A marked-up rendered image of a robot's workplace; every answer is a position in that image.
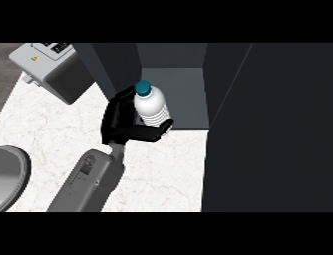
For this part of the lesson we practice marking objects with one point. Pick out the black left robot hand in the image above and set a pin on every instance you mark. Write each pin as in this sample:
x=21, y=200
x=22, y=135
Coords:
x=120, y=126

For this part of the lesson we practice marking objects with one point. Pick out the clear water bottle teal cap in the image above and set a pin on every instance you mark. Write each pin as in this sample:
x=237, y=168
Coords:
x=151, y=105

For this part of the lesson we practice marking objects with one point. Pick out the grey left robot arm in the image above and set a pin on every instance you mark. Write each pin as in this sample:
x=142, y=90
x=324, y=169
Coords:
x=91, y=182

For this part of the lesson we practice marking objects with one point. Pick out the dark grey cabinet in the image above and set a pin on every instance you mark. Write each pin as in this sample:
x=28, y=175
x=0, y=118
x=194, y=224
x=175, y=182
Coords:
x=173, y=83

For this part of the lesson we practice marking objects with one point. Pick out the pale grey appliance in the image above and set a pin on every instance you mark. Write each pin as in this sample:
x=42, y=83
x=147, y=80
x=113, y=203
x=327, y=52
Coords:
x=56, y=71

